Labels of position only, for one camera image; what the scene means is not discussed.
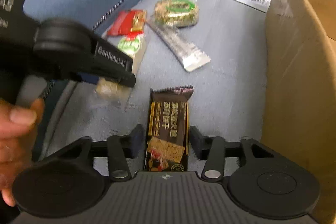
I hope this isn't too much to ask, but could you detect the round puffed rice cake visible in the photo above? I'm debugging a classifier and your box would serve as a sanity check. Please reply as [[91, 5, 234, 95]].
[[154, 0, 199, 28]]

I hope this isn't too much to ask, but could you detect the red snack packet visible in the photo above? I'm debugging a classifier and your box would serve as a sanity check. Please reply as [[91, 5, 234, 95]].
[[106, 10, 147, 36]]

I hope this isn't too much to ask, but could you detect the black cracker packet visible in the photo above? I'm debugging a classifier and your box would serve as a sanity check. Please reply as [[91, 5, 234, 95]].
[[144, 86, 194, 172]]

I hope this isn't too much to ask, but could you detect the brown cardboard box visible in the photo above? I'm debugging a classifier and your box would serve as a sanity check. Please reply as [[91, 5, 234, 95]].
[[261, 0, 335, 223]]

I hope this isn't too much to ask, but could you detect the green label peanut packet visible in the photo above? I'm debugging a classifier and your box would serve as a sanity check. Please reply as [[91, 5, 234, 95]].
[[96, 33, 147, 107]]

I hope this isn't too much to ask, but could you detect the person left hand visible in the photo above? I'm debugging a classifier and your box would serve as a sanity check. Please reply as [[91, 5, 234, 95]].
[[1, 98, 45, 206]]

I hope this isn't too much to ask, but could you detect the grey deer print sofa cover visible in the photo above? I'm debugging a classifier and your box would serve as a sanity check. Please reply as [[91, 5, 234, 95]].
[[39, 0, 266, 157]]

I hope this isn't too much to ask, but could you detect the silver foil snack packet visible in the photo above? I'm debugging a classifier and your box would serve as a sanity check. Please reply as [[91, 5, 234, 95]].
[[146, 19, 211, 73]]

